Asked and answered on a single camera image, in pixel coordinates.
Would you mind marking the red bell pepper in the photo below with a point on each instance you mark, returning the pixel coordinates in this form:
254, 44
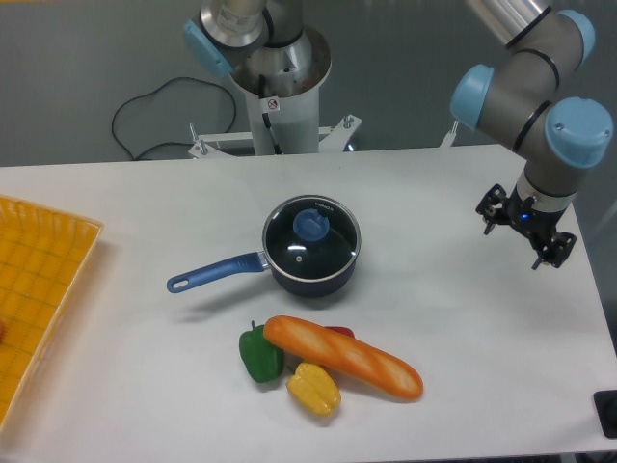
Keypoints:
341, 331

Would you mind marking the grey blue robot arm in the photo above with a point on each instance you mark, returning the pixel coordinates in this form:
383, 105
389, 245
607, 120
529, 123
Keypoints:
559, 141

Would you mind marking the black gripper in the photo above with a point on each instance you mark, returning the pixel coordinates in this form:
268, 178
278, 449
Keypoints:
552, 247

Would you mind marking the yellow bell pepper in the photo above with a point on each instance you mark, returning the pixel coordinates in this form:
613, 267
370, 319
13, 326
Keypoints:
313, 388

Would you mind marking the dark blue saucepan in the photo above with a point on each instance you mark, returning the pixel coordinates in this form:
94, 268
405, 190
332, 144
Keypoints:
254, 262

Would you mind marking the green bell pepper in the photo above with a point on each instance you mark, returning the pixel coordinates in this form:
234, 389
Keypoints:
262, 359

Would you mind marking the yellow woven tray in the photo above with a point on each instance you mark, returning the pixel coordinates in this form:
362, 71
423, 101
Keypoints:
43, 252

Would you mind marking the black box at table edge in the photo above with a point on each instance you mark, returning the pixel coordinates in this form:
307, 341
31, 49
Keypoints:
606, 402

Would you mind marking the orange baguette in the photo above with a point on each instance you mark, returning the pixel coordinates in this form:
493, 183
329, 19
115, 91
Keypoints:
323, 346

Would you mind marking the glass lid with blue knob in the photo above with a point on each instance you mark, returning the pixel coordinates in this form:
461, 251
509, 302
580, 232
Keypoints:
311, 238

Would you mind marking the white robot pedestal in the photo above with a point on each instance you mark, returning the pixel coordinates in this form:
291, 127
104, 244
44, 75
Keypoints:
281, 89

